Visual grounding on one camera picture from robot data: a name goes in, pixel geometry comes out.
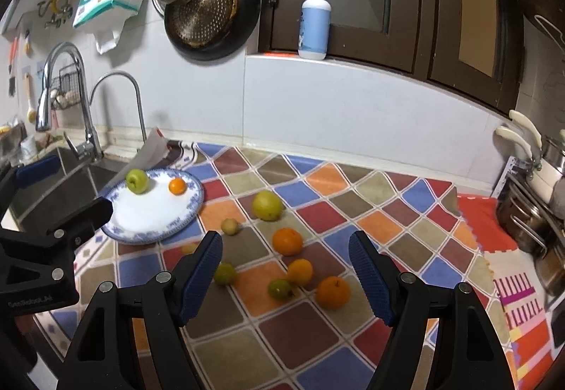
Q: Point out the small tan fruit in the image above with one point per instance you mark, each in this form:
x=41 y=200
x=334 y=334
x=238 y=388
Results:
x=230 y=226
x=189 y=248

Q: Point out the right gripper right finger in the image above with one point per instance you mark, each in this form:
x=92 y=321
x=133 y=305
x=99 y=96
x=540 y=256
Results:
x=468 y=353

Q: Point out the blue white porcelain plate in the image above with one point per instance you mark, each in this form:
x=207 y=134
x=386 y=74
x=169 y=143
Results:
x=156 y=214

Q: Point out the chrome pull-down kitchen faucet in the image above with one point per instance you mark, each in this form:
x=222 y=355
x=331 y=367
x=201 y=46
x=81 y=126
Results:
x=91 y=147

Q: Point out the small green lime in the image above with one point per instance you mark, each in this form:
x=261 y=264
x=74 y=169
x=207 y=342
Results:
x=225 y=274
x=280 y=289

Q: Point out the large orange with stem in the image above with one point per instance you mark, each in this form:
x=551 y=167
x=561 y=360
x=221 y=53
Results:
x=333 y=293

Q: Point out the brass perforated strainer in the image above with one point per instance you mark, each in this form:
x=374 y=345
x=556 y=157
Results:
x=198 y=23

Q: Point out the black frying pan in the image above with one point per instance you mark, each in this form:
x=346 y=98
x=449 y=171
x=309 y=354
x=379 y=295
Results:
x=243 y=23

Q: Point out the wire sink caddy basket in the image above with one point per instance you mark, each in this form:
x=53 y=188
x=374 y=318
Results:
x=64 y=91

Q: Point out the green apple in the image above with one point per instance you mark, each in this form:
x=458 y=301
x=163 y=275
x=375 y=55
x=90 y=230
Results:
x=137 y=181

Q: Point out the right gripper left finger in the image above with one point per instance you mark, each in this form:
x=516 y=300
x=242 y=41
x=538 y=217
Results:
x=103 y=352

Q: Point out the stainless steel sink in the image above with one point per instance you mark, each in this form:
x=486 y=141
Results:
x=75 y=185

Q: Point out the blue white pump bottle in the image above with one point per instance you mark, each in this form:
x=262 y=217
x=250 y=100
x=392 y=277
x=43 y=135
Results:
x=315 y=22

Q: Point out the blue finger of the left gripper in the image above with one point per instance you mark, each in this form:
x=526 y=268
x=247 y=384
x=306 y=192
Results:
x=37 y=171

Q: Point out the orange tangerine front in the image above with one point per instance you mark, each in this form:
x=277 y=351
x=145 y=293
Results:
x=177 y=186

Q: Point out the steel pot on rack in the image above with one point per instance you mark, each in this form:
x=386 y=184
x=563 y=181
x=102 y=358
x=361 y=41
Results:
x=529 y=224

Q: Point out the dark wooden window frame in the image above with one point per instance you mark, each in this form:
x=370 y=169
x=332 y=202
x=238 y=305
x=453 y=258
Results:
x=472 y=47

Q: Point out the thin gooseneck faucet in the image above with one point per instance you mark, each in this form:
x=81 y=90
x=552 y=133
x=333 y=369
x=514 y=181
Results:
x=117 y=100

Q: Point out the white handled pot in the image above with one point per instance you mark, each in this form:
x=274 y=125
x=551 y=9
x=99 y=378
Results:
x=545 y=158

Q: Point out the orange tangerine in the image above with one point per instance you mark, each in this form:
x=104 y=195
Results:
x=177 y=186
x=300 y=272
x=287 y=242

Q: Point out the colourful diamond pattern tablecloth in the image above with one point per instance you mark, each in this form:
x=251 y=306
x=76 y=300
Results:
x=242 y=337

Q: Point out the red striped mat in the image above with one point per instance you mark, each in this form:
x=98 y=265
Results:
x=518 y=291

